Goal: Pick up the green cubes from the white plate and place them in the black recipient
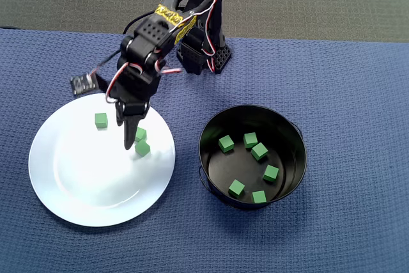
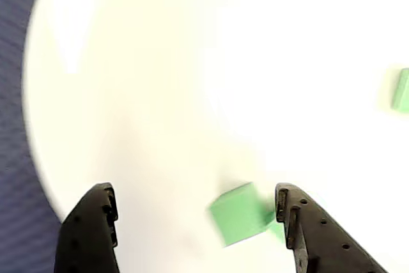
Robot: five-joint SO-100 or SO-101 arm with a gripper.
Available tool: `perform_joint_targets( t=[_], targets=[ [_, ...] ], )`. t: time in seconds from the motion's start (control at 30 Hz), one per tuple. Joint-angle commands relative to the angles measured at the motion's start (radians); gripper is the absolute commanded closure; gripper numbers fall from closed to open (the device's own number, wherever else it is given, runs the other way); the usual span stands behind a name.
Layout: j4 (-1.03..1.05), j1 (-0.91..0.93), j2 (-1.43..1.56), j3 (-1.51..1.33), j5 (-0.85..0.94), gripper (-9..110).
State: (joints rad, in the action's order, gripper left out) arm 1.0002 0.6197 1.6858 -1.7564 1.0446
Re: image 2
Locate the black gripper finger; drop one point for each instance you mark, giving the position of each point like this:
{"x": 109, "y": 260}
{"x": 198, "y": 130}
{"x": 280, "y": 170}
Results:
{"x": 86, "y": 241}
{"x": 322, "y": 247}

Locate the white round plate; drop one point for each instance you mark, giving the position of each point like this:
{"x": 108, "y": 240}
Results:
{"x": 191, "y": 62}

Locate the blue woven cloth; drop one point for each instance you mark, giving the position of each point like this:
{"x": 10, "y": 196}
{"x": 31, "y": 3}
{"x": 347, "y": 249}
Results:
{"x": 12, "y": 94}

